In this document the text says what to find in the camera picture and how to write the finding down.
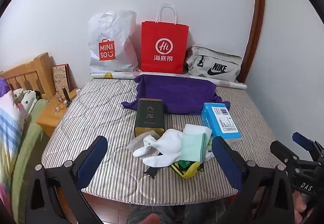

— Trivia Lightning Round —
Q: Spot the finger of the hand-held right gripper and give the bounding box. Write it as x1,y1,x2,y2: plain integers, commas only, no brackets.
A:
292,132,320,154
270,140,302,167

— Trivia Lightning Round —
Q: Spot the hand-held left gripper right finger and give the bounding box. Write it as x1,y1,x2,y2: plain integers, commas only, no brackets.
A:
211,136,295,224

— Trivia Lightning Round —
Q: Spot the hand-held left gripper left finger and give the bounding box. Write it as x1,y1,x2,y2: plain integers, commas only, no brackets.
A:
28,135,109,224

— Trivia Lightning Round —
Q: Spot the mint green cloth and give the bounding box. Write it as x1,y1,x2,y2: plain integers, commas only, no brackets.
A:
180,133,208,163

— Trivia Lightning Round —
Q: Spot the yellow pouch with black straps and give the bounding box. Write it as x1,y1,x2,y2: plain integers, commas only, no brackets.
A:
171,159,205,179

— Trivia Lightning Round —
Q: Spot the blue tissue pack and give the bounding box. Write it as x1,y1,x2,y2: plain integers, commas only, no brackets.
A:
201,103,241,147

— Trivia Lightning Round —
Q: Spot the grey translucent drawstring pouch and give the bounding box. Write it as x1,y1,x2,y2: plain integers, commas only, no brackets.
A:
128,130,162,154

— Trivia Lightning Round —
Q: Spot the black watch strap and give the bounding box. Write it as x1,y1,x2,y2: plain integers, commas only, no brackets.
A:
144,166,159,180

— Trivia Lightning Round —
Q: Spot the person's right hand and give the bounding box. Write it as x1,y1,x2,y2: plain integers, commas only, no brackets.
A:
291,187,317,224

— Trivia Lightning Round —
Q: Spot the person's left hand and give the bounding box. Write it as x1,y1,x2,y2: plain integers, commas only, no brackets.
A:
135,213,161,224

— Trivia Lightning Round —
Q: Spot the striped mattress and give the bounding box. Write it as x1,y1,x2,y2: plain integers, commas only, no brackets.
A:
40,76,284,205

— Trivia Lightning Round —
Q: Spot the wooden nightstand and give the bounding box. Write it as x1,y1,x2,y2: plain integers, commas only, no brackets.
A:
36,89,79,137

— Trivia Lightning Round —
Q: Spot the green bedsheet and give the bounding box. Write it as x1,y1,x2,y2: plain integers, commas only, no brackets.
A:
11,99,50,222

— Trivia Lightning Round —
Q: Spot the dark rectangular box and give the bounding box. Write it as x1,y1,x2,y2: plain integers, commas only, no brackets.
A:
134,98,165,138

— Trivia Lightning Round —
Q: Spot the white paper roll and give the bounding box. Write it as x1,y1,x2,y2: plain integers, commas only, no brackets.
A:
90,71,248,90

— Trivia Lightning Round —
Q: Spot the purple towel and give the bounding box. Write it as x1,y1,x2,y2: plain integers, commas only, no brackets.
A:
121,74,231,116

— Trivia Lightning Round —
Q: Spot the patterned notebook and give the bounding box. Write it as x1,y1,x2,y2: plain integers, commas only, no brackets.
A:
52,64,71,98

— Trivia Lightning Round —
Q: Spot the white black spotted pillow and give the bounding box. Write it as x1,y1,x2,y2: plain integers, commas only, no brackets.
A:
13,88,38,116

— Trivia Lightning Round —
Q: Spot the colourful striped pillow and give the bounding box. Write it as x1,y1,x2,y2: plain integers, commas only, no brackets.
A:
0,91,26,189

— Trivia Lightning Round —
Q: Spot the grey sports bag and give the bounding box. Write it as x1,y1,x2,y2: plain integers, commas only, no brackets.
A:
185,45,243,83

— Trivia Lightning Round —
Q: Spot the wooden headboard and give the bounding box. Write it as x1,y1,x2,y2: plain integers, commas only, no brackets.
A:
0,52,55,99

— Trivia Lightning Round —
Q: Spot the white plastic shopping bag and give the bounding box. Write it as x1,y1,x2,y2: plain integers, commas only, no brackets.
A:
87,10,139,75

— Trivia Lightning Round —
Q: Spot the red paper bag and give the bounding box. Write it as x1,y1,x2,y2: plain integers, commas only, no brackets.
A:
140,3,189,74

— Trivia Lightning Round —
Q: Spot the wooden door frame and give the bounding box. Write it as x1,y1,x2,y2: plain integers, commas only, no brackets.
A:
238,0,266,83

